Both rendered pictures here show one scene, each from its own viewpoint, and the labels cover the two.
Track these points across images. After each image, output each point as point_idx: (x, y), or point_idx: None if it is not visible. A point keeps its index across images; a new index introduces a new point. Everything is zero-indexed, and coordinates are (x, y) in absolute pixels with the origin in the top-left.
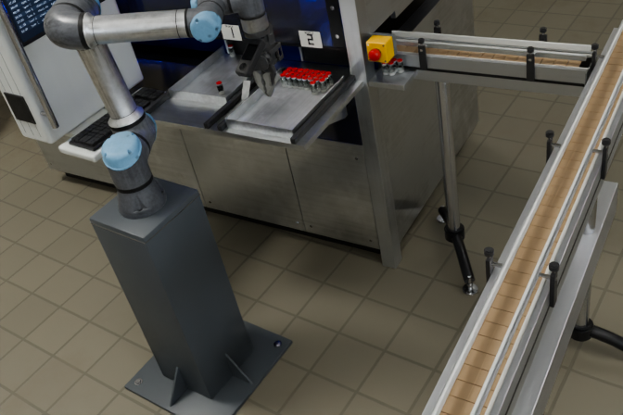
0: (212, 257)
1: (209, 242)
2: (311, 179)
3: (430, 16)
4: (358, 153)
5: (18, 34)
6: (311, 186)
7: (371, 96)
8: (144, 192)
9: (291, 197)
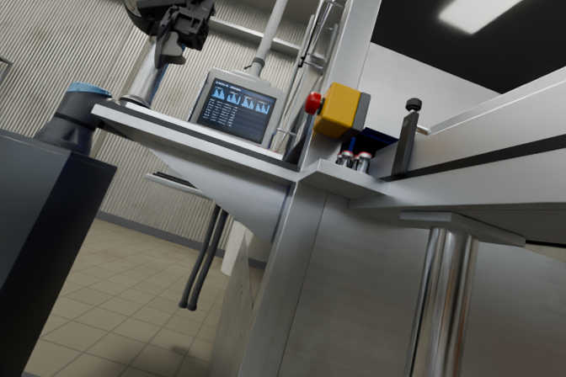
0: (12, 237)
1: (25, 215)
2: (224, 353)
3: (542, 265)
4: (245, 325)
5: (200, 116)
6: (219, 368)
7: (296, 207)
8: (55, 119)
9: (213, 375)
